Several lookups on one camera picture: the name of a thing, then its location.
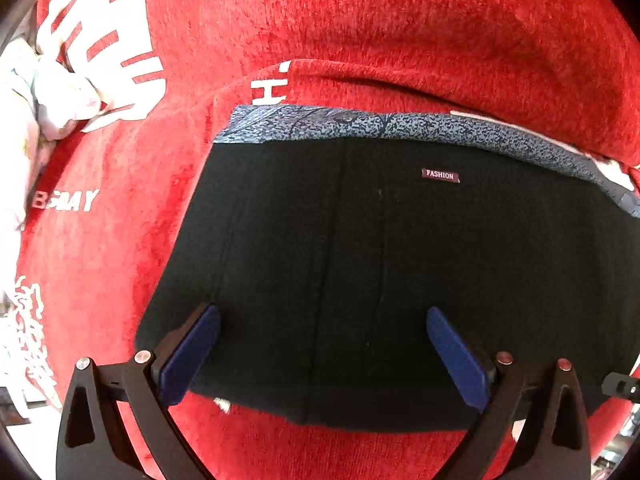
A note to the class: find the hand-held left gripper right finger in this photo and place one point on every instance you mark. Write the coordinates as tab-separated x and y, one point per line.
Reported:
457	360

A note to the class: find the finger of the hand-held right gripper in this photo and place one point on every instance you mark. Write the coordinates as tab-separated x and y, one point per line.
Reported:
620	387

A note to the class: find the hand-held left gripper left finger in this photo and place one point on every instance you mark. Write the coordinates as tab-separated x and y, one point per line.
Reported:
190	355

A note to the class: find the black pants with patterned waistband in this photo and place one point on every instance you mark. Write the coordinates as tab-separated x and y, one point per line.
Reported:
350	260

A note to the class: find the white floral cloth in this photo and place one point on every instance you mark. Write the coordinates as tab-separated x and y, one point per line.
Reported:
20	110

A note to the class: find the red printed blanket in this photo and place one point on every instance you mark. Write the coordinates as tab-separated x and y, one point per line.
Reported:
350	35

